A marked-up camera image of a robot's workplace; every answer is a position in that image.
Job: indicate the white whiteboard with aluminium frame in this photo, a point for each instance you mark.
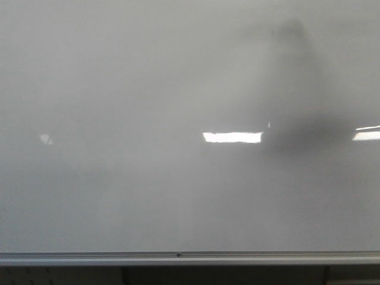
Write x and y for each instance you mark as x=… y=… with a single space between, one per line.
x=140 y=133

